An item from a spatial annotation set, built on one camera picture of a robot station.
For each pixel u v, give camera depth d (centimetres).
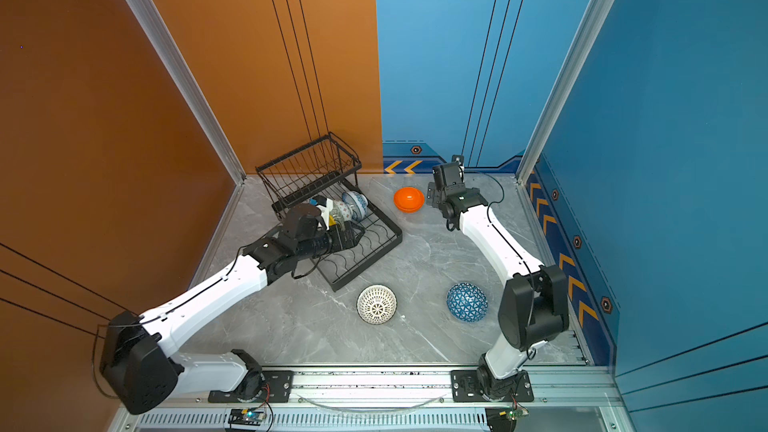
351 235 70
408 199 108
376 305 86
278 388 74
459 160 74
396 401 73
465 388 72
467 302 87
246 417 71
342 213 96
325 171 98
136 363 39
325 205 72
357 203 99
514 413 70
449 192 66
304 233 61
